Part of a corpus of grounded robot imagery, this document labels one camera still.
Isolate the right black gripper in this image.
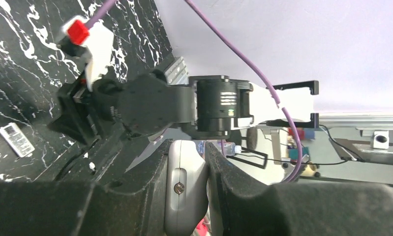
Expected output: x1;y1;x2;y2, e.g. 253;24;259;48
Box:
47;76;125;146

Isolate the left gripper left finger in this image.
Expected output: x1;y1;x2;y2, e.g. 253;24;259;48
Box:
0;139;173;236

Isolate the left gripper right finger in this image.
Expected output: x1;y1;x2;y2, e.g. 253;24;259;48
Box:
205;143;393;236

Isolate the white remote battery cover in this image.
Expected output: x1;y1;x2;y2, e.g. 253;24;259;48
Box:
0;122;35;157

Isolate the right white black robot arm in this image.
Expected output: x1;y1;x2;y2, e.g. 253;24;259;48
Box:
48;70;319;146

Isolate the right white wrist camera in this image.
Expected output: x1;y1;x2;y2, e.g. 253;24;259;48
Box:
56;15;114;91

